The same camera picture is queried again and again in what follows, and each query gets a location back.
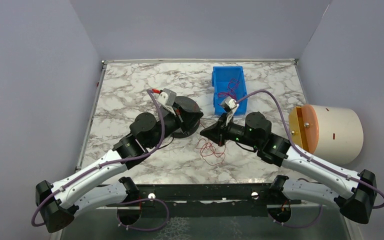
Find red wires in bin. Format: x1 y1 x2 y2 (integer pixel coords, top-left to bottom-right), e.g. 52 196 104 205
217 78 243 107

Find red wire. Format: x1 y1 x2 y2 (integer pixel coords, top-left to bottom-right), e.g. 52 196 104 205
194 120 227 167

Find blue plastic bin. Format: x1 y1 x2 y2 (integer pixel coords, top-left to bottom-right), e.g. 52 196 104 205
211 66 248 116

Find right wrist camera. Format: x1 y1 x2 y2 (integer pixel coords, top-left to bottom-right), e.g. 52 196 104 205
220 96 239 126

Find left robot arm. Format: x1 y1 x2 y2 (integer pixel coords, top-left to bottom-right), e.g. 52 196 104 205
34 103 204 233

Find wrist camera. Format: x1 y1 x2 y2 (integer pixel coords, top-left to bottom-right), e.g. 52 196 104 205
151 88 177 107
220 96 239 126

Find white cylinder with orange lid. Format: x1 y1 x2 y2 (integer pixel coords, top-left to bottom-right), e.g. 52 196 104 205
288 104 364 166

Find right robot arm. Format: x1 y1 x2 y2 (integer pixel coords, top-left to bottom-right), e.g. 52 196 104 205
200 112 377 224

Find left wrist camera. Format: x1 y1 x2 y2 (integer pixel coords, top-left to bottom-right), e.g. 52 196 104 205
151 88 177 107

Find black round spool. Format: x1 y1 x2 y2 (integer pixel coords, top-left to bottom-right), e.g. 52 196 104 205
172 96 201 139

